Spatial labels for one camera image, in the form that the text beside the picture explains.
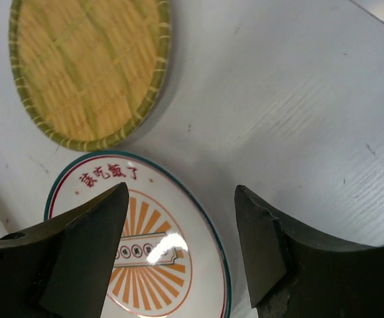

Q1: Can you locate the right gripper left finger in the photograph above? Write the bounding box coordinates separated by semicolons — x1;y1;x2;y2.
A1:
0;182;129;317

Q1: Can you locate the round woven bamboo tray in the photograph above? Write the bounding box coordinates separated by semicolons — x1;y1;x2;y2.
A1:
8;1;172;152

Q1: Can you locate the white plate orange sunburst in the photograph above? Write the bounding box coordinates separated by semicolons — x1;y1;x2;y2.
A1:
44;150;231;317

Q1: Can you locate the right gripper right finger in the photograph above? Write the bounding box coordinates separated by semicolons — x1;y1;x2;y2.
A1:
234;185;384;317

